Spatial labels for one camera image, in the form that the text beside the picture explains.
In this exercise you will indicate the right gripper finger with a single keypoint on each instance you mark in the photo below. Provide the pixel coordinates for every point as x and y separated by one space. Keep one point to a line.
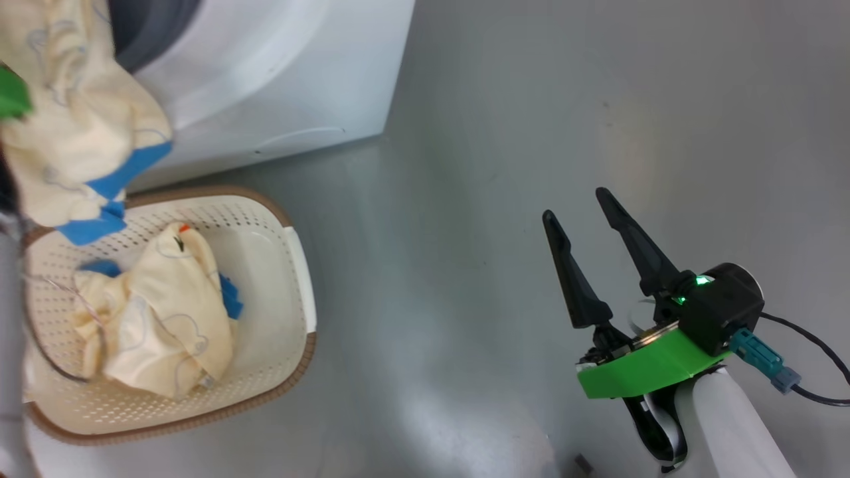
647 262
574 285

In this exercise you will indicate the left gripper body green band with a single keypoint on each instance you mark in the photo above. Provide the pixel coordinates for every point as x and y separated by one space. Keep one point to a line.
12 96

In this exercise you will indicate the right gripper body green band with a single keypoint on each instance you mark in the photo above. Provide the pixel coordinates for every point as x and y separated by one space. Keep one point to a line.
637 372

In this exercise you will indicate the cream garment with blue trim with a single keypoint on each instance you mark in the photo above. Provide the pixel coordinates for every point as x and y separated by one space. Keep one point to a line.
73 113
166 318

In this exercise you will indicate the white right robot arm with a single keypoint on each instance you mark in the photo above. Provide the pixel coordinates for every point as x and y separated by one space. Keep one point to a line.
730 431

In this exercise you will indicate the grey rubber door gasket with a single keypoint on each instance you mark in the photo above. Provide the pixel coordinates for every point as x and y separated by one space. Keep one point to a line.
143 26

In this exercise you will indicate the white front-load washing machine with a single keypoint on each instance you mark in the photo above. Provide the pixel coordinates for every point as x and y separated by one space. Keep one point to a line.
279 79

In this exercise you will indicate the cream perforated basket brown rim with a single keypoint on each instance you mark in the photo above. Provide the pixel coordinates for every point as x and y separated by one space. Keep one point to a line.
265 265

